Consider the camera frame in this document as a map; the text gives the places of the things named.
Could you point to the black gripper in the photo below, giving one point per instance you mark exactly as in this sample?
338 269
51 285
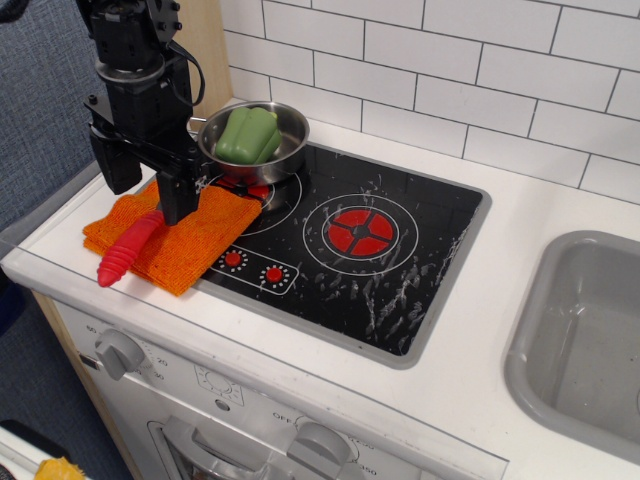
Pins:
141 120

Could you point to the green toy bell pepper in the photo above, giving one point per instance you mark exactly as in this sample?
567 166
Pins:
251 137

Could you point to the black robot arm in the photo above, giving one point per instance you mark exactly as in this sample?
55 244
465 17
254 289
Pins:
135 27

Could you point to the orange knitted cloth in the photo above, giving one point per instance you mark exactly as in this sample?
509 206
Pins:
175 257

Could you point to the yellow cloth scrap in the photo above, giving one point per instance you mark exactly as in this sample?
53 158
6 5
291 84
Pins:
59 469

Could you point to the small silver metal pot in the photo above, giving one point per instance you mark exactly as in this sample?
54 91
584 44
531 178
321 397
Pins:
284 163

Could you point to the grey left oven knob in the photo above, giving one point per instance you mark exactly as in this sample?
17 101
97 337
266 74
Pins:
118 353

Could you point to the grey oven knob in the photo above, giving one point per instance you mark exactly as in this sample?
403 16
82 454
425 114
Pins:
319 449
118 353

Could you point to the black toy stovetop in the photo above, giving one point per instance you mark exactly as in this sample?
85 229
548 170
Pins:
351 251

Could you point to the white toy oven door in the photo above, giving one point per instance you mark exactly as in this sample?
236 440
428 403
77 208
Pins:
220 452

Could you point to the grey right oven knob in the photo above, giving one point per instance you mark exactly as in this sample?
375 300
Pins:
319 449

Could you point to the grey toy sink basin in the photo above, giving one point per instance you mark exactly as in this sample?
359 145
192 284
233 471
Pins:
573 364

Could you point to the red handled toy fork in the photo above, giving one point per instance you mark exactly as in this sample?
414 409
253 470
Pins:
120 257

